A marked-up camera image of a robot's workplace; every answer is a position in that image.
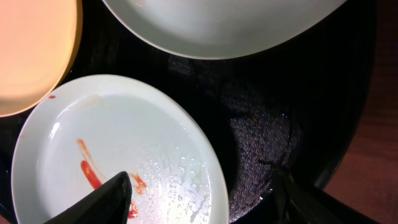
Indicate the pale blue plate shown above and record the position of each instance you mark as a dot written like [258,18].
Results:
[218,29]
[89,129]

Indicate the yellow plate with sauce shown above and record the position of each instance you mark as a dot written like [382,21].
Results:
[39,43]

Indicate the black round tray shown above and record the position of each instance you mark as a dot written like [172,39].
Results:
[296,104]

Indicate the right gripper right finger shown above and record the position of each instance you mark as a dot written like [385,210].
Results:
[297,203]

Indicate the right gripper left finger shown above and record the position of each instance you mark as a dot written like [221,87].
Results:
[109,204]

